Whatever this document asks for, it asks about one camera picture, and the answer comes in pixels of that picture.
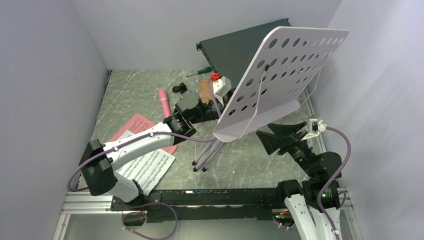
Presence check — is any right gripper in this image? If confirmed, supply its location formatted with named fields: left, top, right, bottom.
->
left=256, top=120, right=317, bottom=178

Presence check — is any pink sheet music page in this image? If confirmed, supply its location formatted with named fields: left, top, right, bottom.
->
left=109, top=113, right=178, bottom=155

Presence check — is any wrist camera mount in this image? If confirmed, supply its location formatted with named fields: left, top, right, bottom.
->
left=301, top=116, right=327, bottom=141
left=212, top=76, right=232, bottom=99

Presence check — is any lilac perforated music stand desk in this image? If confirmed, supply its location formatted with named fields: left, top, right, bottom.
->
left=213, top=26, right=350, bottom=143

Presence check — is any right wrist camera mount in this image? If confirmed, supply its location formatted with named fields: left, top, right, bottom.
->
left=301, top=116, right=327, bottom=141

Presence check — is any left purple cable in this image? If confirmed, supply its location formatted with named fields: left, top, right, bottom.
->
left=67, top=77, right=223, bottom=193

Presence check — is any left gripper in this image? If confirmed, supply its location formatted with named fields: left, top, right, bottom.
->
left=189, top=87, right=260, bottom=128

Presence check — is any wooden board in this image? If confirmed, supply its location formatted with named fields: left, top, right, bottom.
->
left=199, top=79, right=212, bottom=104

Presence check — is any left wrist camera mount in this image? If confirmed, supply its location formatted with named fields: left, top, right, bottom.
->
left=212, top=76, right=232, bottom=99

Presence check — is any black microphone desk stand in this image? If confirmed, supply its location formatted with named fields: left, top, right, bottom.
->
left=172, top=82, right=188, bottom=94

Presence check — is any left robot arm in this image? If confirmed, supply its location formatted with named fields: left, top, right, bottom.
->
left=77, top=90, right=228, bottom=210

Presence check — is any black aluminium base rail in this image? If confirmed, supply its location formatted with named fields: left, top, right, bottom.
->
left=61, top=188, right=287, bottom=223

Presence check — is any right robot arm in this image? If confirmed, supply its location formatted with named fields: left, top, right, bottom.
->
left=255, top=119, right=344, bottom=240

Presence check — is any white sheet music page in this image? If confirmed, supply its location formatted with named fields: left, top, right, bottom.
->
left=104, top=131, right=176, bottom=203

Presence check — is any dark teal rack unit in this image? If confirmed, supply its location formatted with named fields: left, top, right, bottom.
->
left=196, top=18, right=291, bottom=88

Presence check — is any green handled screwdriver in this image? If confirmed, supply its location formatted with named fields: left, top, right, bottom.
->
left=186, top=66, right=213, bottom=78

